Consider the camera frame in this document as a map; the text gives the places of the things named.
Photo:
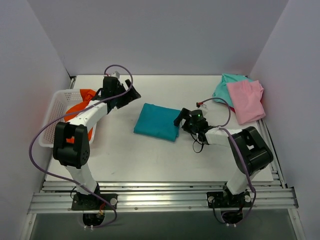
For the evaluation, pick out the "pink folded t-shirt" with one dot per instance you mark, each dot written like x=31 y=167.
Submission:
x=246 y=98

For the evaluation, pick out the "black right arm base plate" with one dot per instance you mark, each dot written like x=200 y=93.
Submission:
x=224 y=199

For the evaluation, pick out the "white plastic basket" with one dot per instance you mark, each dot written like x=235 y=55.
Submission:
x=62 y=101

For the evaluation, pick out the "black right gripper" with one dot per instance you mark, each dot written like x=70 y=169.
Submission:
x=186 y=121

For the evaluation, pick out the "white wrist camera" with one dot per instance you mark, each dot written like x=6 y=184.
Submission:
x=201 y=106
x=115 y=74

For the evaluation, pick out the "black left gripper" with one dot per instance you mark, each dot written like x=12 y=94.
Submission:
x=125 y=94

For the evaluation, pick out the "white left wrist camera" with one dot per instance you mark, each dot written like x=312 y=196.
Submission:
x=115 y=74

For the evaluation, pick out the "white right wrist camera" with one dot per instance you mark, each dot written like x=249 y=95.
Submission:
x=201 y=106

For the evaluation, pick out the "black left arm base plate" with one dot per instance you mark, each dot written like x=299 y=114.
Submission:
x=82 y=202

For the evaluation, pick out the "mint green folded t-shirt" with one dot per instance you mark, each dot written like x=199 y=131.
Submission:
x=221 y=93

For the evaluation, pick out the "teal blue t-shirt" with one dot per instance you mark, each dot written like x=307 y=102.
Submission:
x=157 y=122

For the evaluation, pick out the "orange t-shirt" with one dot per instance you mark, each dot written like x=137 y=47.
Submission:
x=86 y=96

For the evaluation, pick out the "red folded t-shirt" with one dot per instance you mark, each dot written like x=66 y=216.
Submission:
x=232 y=109

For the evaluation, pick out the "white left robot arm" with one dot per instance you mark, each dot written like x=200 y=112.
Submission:
x=71 y=145

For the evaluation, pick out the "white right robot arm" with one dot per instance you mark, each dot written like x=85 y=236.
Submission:
x=250 y=151

